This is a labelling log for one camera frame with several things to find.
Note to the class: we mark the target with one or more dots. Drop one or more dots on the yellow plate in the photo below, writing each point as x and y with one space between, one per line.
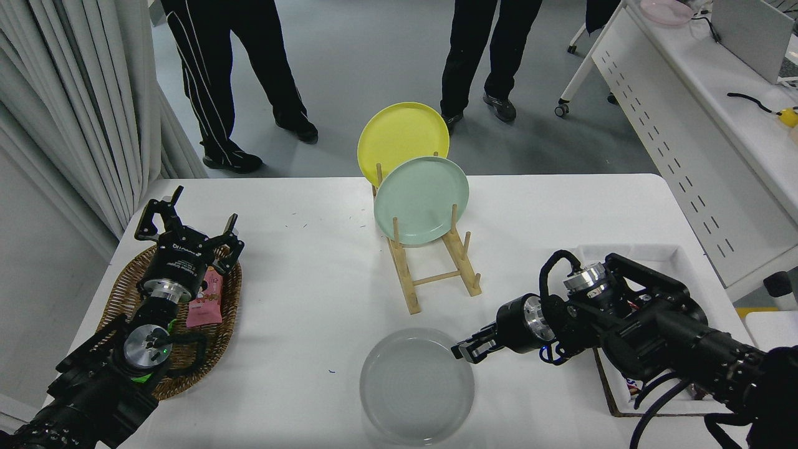
399 134

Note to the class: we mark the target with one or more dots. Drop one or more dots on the brown wicker basket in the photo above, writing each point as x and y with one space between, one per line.
124 280

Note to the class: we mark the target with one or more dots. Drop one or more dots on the white foam tray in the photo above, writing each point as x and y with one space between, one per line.
592 257

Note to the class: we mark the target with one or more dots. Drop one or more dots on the wooden plate rack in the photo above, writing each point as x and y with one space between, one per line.
411 293

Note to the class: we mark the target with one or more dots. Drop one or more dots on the person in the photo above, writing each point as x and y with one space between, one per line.
467 50
199 75

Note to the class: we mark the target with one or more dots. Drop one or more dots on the mint green plate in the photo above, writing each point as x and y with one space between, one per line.
421 199

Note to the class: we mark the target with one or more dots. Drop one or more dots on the black-capped white post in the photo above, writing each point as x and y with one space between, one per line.
778 284

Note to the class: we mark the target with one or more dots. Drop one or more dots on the yellow round object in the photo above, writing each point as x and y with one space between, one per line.
790 117

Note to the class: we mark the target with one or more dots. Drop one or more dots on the white perforated desk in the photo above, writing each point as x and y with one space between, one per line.
686 81

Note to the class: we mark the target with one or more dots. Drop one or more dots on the black chair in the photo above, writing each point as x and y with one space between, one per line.
601 12

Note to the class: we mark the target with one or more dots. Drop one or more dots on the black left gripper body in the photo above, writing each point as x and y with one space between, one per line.
177 262

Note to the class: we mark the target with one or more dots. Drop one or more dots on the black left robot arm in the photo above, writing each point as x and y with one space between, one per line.
93 386

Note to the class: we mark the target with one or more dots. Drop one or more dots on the pale grey curtain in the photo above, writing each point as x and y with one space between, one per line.
62 93

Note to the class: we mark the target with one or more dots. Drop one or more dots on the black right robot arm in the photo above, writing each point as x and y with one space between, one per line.
673 337

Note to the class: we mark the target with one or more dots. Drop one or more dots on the pink snack packet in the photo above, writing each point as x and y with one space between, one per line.
206 312

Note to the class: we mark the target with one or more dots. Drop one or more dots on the pink plate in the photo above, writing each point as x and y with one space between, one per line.
667 11

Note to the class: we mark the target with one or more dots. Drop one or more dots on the grey laptop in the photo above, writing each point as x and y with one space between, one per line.
748 31

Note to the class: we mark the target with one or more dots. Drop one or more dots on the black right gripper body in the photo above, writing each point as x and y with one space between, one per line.
514 324

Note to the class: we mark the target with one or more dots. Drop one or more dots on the grey plate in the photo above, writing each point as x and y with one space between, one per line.
411 386

